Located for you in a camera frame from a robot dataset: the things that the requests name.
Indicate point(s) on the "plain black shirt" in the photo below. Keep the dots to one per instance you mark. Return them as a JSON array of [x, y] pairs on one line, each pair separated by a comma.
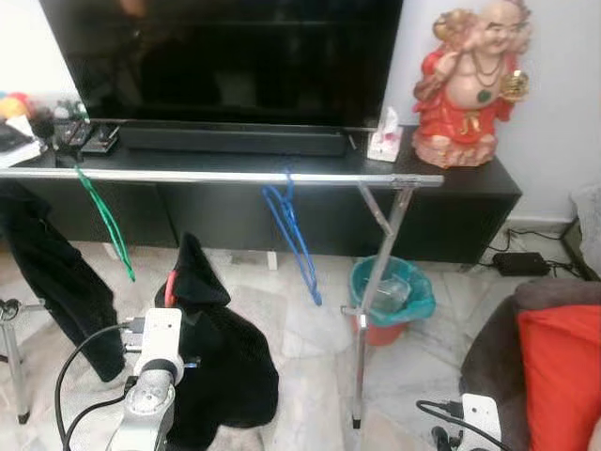
[[225, 376]]

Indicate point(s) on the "green plastic hanger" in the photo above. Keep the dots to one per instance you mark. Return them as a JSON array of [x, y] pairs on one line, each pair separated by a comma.
[[103, 221]]

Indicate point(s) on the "blue plastic hanger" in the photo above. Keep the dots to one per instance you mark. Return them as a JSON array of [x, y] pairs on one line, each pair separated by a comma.
[[293, 235]]

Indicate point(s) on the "white lace cloth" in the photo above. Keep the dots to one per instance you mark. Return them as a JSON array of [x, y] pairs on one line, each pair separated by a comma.
[[590, 230]]

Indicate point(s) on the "black power adapter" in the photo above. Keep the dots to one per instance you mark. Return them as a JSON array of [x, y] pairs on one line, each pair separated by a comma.
[[521, 265]]

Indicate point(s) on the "red sofa cushion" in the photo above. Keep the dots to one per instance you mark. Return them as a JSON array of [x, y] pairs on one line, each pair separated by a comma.
[[563, 376]]

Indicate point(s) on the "dark brown sofa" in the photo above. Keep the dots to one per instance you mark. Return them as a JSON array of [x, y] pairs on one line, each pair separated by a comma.
[[488, 357]]

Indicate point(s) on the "red laughing Buddha statue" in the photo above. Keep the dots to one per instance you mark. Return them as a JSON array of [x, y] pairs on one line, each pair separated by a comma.
[[470, 94]]

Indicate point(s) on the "orange bin with teal bag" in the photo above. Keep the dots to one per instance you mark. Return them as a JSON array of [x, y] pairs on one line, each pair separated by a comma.
[[394, 301]]

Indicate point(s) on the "white pink tissue box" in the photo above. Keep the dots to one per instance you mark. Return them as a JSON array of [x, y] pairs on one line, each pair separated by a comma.
[[385, 141]]

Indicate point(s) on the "black television console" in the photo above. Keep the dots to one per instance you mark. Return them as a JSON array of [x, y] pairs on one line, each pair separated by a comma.
[[282, 216]]

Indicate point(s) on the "black soundbar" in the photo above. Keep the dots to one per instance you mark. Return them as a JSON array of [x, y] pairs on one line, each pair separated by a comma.
[[235, 141]]

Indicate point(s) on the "steel clothes rack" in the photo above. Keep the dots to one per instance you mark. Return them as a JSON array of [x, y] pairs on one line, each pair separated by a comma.
[[207, 176]]

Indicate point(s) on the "black flat television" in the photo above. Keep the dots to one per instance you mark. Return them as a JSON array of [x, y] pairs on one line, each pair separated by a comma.
[[225, 56]]

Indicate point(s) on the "black box red display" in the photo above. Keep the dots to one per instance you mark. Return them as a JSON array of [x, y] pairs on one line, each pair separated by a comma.
[[99, 141]]

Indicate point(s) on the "black remote control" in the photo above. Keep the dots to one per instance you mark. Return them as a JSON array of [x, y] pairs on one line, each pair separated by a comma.
[[73, 133]]

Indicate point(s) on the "black shirt with green logo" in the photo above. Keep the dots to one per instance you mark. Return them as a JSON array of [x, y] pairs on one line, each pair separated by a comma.
[[56, 272]]

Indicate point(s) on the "white paper sheets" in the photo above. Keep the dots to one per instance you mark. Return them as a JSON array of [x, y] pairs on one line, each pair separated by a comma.
[[14, 146]]

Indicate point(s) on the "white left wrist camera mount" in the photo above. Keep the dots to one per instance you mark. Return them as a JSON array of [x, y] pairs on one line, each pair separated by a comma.
[[160, 338]]

